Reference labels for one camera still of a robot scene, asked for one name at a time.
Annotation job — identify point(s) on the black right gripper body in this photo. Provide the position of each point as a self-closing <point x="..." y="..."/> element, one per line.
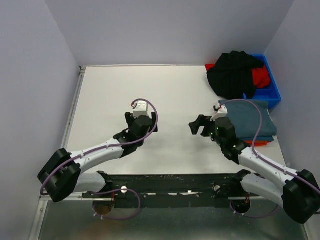
<point x="209" y="130"/>

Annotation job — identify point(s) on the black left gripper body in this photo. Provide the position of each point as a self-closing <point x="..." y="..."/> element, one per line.
<point x="130" y="119"/>

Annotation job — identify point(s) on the grey-blue t shirt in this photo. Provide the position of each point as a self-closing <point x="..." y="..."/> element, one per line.
<point x="246" y="116"/>

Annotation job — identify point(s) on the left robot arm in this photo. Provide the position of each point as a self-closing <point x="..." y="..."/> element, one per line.
<point x="64" y="173"/>

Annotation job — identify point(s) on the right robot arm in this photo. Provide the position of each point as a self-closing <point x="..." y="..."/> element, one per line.
<point x="297" y="192"/>

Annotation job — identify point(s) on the folded orange t shirt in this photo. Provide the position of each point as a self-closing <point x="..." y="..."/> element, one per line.
<point x="258" y="143"/>

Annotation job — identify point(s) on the black t shirt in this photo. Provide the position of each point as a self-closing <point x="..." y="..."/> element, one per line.
<point x="231" y="76"/>

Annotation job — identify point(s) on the blue plastic bin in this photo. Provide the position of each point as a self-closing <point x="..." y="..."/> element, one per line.
<point x="268" y="94"/>

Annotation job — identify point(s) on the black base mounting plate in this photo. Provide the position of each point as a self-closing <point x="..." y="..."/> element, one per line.
<point x="174" y="191"/>

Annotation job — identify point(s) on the red t shirt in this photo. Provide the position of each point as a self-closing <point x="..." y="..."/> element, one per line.
<point x="261" y="77"/>

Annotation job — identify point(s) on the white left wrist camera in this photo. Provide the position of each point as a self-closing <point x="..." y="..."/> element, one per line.
<point x="140" y="108"/>

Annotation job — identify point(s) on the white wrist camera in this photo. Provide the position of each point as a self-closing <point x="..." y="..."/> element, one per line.
<point x="140" y="108"/>
<point x="219" y="111"/>

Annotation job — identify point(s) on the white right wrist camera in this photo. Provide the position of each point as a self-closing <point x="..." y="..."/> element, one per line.
<point x="219" y="111"/>

